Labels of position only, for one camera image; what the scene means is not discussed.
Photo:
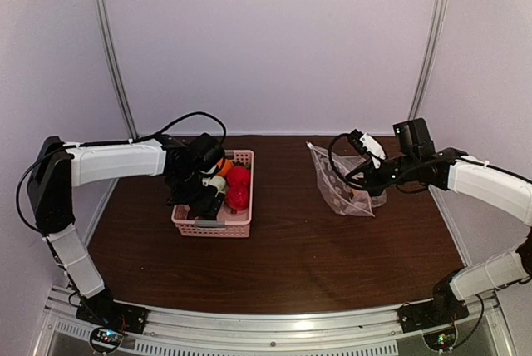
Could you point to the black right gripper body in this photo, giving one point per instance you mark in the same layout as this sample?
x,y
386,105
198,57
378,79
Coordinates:
x,y
406,173

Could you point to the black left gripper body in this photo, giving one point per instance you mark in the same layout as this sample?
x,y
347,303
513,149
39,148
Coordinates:
x,y
189,191

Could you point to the red toy fruit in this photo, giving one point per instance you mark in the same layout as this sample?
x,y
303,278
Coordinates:
x,y
238,175
237,198

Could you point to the clear zip top bag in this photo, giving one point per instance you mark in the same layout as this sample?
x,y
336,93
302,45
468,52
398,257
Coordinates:
x,y
343,200

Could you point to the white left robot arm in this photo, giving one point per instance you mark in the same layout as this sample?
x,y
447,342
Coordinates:
x,y
65,171

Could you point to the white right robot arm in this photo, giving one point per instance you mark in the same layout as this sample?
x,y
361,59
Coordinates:
x,y
479,194

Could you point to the white toy bun upper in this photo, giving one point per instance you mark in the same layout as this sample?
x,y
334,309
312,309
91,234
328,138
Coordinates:
x,y
219,183

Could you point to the orange toy fruit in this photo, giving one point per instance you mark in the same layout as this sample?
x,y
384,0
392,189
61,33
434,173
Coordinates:
x,y
224,166

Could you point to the pink plastic basket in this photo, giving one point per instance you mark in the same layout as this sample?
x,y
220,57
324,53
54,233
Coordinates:
x,y
227,224

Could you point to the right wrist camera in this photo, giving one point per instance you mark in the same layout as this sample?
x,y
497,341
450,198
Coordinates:
x,y
365,144

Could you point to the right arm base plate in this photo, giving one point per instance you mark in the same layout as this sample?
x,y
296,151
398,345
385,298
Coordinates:
x,y
423,316

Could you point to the right aluminium frame post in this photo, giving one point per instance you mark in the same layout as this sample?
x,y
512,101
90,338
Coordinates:
x,y
438,17

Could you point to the aluminium frame post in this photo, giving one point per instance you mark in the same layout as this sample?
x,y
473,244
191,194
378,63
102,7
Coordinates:
x,y
438,17
114,68

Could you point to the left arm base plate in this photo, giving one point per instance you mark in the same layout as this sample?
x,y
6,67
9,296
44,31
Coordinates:
x,y
106,312

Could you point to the front aluminium rail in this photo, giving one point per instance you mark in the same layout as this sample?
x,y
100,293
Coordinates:
x,y
375,331

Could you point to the left aluminium frame post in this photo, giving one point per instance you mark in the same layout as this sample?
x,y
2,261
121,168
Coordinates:
x,y
114,68

